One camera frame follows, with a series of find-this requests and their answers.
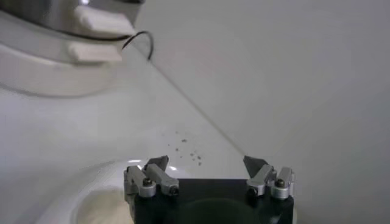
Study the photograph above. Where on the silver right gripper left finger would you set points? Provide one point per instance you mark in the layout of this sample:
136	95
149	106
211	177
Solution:
161	179

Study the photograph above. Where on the white round plate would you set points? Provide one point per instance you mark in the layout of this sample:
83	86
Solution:
100	179

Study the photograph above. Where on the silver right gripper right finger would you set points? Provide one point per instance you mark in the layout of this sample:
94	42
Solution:
262	176

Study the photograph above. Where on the stainless steel steamer basket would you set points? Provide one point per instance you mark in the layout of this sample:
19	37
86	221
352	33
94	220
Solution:
45	15

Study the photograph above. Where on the white electric cooker pot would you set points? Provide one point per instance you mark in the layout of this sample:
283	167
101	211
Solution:
36	73

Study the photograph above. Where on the dark crumbs scatter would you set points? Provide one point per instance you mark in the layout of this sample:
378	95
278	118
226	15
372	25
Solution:
183	140

